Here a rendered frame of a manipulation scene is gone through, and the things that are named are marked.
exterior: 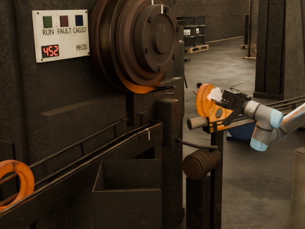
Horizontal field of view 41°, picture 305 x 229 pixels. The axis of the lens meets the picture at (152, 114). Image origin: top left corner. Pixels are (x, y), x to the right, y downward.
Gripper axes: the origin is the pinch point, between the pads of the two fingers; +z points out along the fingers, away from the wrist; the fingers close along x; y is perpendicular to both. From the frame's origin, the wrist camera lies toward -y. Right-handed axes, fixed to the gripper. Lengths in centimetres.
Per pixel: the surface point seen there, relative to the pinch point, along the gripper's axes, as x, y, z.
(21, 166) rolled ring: 89, -14, 17
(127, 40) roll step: 39, 22, 22
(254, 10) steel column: -827, -37, 294
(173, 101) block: -0.3, -9.0, 16.7
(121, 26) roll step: 41, 27, 24
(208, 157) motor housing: -9.1, -33.1, -5.7
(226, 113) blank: -25.6, -13.5, -2.3
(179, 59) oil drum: -226, -51, 140
